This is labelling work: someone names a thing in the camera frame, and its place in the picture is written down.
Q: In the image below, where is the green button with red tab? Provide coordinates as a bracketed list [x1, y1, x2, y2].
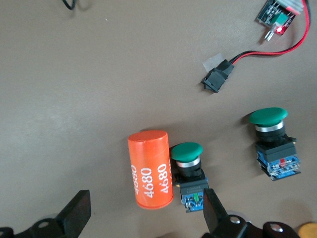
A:
[249, 107, 303, 181]

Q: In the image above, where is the thin black looped cable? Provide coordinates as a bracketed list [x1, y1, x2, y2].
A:
[60, 0, 83, 10]

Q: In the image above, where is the black taped connector plug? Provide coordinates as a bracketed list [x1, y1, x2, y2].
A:
[201, 59, 235, 94]

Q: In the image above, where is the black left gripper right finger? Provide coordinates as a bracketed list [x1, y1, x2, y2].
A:
[202, 188, 249, 238]

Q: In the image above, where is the red black connector cable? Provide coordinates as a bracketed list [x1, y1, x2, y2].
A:
[231, 0, 312, 65]

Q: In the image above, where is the yellow mushroom push button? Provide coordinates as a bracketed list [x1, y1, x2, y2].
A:
[298, 222, 317, 238]

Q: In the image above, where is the orange 4680 cylinder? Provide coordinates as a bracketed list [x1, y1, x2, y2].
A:
[127, 130, 174, 210]

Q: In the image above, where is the clear tape piece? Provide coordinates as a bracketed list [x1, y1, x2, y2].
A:
[202, 53, 225, 70]

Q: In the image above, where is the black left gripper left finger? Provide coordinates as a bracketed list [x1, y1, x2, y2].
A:
[14, 189, 92, 238]

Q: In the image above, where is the small black circuit board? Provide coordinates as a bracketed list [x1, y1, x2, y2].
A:
[255, 0, 308, 47]

